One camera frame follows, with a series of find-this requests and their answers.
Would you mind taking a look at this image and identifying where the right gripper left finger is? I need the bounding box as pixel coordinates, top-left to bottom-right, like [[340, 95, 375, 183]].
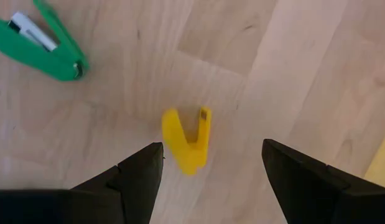
[[0, 142, 165, 224]]

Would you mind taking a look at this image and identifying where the green staple remover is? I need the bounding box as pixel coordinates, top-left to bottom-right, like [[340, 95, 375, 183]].
[[0, 0, 90, 83]]

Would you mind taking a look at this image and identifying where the yellow plastic bin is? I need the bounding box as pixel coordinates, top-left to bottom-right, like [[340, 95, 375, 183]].
[[363, 128, 385, 190]]

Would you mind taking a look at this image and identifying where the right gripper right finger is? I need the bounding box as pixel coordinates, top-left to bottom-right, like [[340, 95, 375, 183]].
[[261, 138, 385, 224]]

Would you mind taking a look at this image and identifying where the yellow staple remover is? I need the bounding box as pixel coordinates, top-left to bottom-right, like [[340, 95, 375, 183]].
[[161, 106, 213, 177]]

